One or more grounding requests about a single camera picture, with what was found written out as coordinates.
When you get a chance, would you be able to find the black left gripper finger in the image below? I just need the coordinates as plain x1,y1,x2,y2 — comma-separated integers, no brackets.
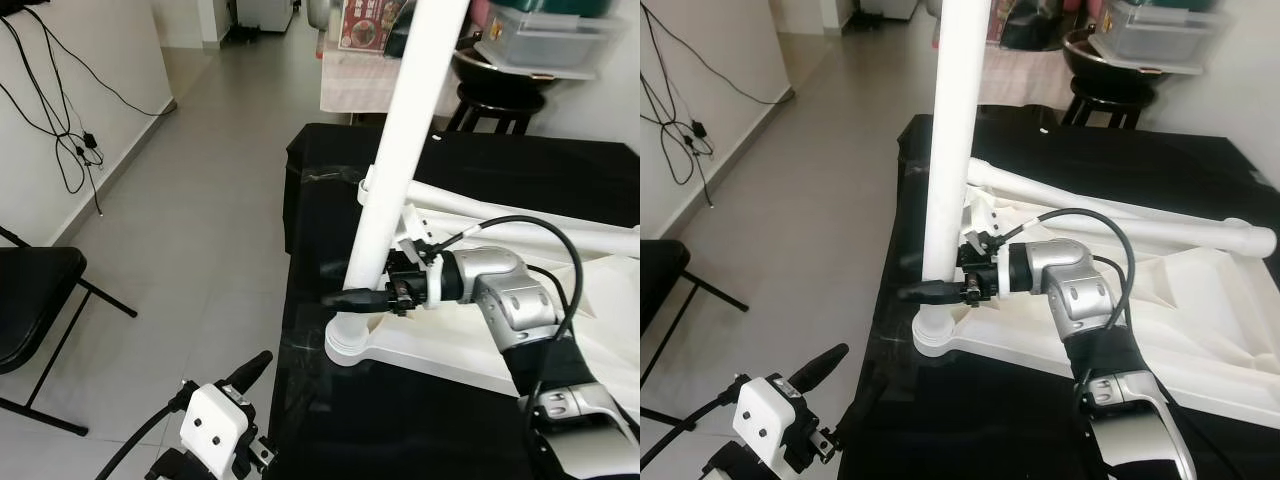
222,350,273,393
790,343,851,391

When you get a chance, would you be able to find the white plastic children table top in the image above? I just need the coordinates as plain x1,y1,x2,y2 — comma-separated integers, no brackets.
325,165,641,411
912,160,1280,431

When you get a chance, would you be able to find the black tablecloth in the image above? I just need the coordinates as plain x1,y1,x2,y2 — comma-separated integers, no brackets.
262,122,641,480
838,113,1280,480

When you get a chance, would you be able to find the pink cloth cover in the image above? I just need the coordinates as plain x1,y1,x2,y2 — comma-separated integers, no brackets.
320,45,461,113
975,45,1076,111

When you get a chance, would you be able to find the black chair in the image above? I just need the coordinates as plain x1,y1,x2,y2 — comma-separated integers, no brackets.
0,228,139,436
640,238,751,381

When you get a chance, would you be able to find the black round stool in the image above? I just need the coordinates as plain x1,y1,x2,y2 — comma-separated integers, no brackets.
1060,30,1166,129
445,45,551,136

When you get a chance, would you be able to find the dark bag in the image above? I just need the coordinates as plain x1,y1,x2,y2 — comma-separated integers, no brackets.
1000,0,1076,51

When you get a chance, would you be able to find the grey plastic storage box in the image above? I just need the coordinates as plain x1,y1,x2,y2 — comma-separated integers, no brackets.
1090,0,1233,76
472,0,616,81

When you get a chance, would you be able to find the dark green round lid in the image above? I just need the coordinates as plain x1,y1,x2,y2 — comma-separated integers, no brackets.
495,0,601,16

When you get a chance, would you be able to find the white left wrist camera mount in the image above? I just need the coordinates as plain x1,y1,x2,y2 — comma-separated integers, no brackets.
733,375,813,471
180,383,263,476

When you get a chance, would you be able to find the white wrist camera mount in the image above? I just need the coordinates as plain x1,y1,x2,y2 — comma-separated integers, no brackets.
398,205,456,306
733,375,813,471
180,383,263,476
962,190,1016,296

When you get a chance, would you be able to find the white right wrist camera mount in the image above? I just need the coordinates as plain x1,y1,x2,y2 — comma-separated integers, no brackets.
398,205,456,306
962,190,1016,296

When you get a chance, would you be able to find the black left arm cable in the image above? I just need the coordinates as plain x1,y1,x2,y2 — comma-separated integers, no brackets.
640,385,746,471
95,385,196,480

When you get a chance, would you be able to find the black wall cable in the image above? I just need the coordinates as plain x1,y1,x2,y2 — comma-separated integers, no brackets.
650,0,796,107
30,10,179,117

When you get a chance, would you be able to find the black charger with cable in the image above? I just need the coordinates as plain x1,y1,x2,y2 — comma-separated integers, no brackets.
640,60,716,206
0,15,106,216

